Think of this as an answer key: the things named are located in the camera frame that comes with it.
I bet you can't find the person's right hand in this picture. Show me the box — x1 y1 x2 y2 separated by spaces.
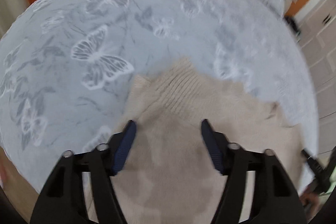
299 185 323 214

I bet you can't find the beige sweater with black hearts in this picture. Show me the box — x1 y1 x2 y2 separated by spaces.
84 56 305 224

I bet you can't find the cream pleated curtain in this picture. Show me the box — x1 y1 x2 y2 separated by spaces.
0 0 30 39

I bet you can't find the white wardrobe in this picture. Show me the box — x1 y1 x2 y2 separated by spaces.
295 0 336 121

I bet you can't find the black bag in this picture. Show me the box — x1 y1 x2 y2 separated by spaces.
284 15 303 39

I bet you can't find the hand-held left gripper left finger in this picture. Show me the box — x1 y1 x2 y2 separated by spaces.
30 120 137 224

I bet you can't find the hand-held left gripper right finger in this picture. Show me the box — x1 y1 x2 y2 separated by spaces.
201 118 307 224

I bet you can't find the butterfly print bed duvet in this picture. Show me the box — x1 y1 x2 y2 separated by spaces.
0 0 320 195

